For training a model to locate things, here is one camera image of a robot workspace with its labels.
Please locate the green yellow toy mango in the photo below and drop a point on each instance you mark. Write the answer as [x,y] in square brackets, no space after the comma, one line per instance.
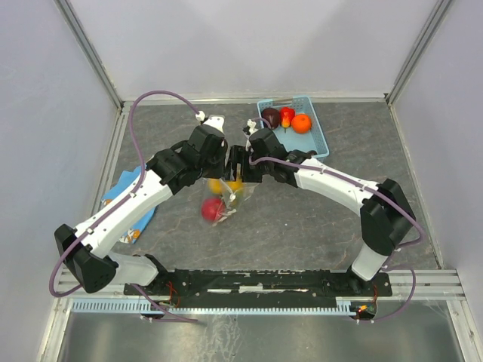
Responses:
[217,186]

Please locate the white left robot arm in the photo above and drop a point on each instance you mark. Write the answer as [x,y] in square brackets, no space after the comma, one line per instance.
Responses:
[87,248]

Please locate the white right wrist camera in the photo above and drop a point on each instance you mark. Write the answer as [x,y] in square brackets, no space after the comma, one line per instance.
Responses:
[250,128]

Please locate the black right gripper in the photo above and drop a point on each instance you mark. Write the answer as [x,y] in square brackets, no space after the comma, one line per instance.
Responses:
[239,154]

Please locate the light blue cable duct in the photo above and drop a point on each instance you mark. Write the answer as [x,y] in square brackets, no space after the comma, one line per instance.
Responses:
[140,305]

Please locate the clear dotted zip top bag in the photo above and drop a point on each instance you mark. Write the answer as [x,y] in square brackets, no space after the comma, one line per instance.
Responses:
[233,201]

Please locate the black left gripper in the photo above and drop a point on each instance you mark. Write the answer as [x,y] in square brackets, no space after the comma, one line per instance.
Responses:
[219,172]

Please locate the dark maroon toy fruit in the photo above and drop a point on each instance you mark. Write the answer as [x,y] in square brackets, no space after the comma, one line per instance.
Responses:
[272,116]

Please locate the orange toy fruit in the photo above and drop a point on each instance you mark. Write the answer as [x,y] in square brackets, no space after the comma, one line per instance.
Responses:
[301,123]

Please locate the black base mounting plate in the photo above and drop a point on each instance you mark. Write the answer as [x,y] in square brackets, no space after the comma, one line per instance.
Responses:
[265,288]

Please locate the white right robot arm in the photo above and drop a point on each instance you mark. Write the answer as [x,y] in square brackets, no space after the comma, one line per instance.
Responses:
[385,214]

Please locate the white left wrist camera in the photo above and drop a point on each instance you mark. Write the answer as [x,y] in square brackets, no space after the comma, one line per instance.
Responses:
[214,121]

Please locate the red toy apple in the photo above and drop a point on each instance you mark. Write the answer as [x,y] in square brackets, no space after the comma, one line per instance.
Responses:
[212,209]

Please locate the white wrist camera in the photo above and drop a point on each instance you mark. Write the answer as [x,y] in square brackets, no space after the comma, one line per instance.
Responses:
[214,121]
[250,128]

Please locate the red yellow toy pepper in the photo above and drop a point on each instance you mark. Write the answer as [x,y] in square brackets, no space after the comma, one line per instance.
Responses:
[286,115]

